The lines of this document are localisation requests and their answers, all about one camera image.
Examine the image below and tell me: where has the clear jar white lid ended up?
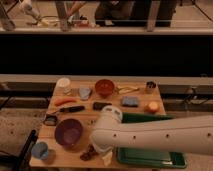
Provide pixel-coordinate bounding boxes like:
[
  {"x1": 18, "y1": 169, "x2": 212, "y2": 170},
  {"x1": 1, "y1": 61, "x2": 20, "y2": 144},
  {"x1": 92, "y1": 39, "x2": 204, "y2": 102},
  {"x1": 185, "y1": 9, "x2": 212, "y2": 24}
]
[{"x1": 56, "y1": 78, "x2": 71, "y2": 95}]

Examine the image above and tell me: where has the black rectangular sponge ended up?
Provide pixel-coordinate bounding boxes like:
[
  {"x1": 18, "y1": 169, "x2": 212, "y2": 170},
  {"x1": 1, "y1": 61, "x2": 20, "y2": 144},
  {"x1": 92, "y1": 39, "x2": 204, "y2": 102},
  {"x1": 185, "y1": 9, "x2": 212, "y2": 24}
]
[{"x1": 93, "y1": 102, "x2": 108, "y2": 111}]

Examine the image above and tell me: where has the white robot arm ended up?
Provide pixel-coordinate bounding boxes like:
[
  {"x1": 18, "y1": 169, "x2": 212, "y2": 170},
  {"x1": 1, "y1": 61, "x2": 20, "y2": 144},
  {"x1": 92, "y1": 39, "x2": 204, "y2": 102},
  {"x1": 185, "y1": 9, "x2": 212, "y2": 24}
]
[{"x1": 90, "y1": 105, "x2": 213, "y2": 155}]

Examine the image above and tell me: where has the small metal cup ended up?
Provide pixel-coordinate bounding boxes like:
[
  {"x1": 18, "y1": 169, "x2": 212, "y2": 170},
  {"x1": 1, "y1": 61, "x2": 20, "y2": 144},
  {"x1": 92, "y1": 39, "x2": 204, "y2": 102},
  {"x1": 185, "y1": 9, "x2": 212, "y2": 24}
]
[{"x1": 145, "y1": 81, "x2": 156, "y2": 94}]

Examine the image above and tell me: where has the orange carrot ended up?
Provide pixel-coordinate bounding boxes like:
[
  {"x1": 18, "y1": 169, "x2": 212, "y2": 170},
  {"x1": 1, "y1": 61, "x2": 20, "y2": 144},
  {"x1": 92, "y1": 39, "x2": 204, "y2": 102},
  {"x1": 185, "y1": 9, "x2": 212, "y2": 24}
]
[{"x1": 54, "y1": 97, "x2": 76, "y2": 106}]

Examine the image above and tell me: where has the purple bowl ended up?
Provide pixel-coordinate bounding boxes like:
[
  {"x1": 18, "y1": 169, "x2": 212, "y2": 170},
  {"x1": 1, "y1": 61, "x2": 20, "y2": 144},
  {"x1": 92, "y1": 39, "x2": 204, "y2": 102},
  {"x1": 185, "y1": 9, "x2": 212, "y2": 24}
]
[{"x1": 54, "y1": 118, "x2": 83, "y2": 147}]

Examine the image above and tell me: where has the dark purple grape bunch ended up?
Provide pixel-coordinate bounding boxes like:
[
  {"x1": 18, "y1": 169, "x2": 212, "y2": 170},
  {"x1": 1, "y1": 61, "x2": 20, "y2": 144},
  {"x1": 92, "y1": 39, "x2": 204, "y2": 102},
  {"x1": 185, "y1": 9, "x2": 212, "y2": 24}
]
[{"x1": 80, "y1": 145, "x2": 97, "y2": 161}]

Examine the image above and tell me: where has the metal fork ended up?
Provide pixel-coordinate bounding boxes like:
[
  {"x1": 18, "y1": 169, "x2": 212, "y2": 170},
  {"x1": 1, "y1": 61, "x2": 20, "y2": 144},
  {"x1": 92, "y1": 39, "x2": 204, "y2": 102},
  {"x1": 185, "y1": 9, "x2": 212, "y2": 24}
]
[{"x1": 88, "y1": 120, "x2": 97, "y2": 126}]

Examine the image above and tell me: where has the wooden board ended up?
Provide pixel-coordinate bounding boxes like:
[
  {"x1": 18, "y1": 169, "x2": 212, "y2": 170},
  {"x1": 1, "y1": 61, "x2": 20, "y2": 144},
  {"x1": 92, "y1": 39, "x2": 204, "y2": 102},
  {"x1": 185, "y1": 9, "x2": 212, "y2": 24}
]
[{"x1": 30, "y1": 81, "x2": 165, "y2": 168}]

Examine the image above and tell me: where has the blue plastic cup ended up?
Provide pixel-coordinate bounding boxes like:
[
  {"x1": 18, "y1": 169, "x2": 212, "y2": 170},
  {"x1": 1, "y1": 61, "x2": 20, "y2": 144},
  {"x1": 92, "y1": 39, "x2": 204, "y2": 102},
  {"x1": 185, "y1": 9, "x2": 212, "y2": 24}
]
[{"x1": 31, "y1": 142, "x2": 49, "y2": 160}]

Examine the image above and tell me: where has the black handled knife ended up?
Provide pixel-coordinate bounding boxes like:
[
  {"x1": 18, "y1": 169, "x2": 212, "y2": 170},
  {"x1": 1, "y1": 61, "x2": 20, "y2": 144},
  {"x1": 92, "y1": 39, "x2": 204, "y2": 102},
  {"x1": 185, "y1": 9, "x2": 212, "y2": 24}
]
[{"x1": 50, "y1": 105, "x2": 85, "y2": 115}]

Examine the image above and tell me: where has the orange apple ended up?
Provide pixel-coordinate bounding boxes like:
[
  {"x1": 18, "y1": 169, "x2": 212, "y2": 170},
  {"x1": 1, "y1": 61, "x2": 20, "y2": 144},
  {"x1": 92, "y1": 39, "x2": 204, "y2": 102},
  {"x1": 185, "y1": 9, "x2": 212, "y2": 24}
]
[{"x1": 145, "y1": 101, "x2": 159, "y2": 113}]

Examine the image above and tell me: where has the light blue cloth piece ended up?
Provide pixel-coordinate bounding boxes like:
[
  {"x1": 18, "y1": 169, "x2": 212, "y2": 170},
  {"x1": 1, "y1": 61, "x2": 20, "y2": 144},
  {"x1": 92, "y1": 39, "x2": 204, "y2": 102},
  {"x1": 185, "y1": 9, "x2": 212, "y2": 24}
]
[{"x1": 79, "y1": 87, "x2": 92, "y2": 100}]

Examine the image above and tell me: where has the person in background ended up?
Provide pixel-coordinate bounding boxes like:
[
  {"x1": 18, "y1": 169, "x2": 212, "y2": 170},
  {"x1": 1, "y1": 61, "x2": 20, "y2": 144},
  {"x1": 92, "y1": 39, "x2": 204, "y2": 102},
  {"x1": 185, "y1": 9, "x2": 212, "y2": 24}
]
[{"x1": 66, "y1": 0, "x2": 178, "y2": 28}]

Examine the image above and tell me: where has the green plastic tray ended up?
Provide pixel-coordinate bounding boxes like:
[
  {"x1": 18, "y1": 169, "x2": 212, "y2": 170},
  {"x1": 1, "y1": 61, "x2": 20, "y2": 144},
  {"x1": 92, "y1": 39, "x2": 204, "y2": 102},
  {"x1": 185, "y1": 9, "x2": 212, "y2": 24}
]
[{"x1": 116, "y1": 113, "x2": 187, "y2": 169}]

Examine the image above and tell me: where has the red-brown bowl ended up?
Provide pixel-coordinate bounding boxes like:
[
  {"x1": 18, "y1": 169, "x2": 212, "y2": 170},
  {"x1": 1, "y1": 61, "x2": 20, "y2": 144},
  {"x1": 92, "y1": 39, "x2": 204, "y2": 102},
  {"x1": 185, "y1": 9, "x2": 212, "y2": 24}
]
[{"x1": 95, "y1": 79, "x2": 115, "y2": 98}]

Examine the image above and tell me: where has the small black square dish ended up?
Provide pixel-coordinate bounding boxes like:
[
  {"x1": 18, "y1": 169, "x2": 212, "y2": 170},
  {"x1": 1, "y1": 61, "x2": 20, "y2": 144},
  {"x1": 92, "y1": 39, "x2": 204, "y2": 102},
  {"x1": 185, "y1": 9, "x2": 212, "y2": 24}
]
[{"x1": 43, "y1": 115, "x2": 58, "y2": 126}]

